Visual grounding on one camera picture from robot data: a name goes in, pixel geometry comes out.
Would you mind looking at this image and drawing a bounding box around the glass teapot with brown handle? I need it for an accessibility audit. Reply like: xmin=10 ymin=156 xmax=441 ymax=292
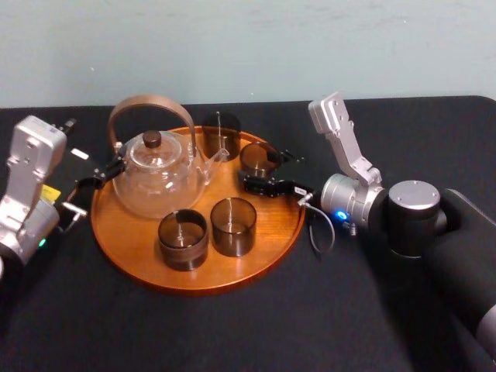
xmin=107 ymin=94 xmax=229 ymax=220

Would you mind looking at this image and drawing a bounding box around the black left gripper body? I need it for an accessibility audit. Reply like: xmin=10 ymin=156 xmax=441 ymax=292
xmin=41 ymin=145 xmax=102 ymax=230

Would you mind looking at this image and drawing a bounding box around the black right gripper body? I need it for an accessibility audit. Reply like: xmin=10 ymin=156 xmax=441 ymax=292
xmin=277 ymin=161 xmax=325 ymax=208

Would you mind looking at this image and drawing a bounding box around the black table cloth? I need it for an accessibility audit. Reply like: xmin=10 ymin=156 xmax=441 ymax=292
xmin=0 ymin=95 xmax=496 ymax=372

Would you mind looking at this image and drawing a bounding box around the smoked glass cup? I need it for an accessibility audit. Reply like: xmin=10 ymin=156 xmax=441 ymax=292
xmin=157 ymin=208 xmax=210 ymax=272
xmin=239 ymin=142 xmax=282 ymax=180
xmin=201 ymin=111 xmax=242 ymax=162
xmin=210 ymin=197 xmax=258 ymax=258

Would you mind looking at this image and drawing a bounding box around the round wooden tray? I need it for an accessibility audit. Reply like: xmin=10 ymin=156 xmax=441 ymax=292
xmin=90 ymin=125 xmax=307 ymax=298

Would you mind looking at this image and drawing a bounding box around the thin dark left gripper cable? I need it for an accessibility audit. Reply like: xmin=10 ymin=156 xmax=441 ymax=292
xmin=60 ymin=201 xmax=88 ymax=236

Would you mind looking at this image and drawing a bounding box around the glass lid with brown knob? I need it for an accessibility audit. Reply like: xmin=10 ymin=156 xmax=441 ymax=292
xmin=127 ymin=130 xmax=183 ymax=167

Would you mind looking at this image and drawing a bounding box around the thin dark right gripper cable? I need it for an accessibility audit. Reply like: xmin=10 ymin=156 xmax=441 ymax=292
xmin=297 ymin=192 xmax=337 ymax=261

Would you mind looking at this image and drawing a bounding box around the thin dark gripper cable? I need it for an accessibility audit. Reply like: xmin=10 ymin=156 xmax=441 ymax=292
xmin=60 ymin=201 xmax=88 ymax=236
xmin=297 ymin=192 xmax=337 ymax=261

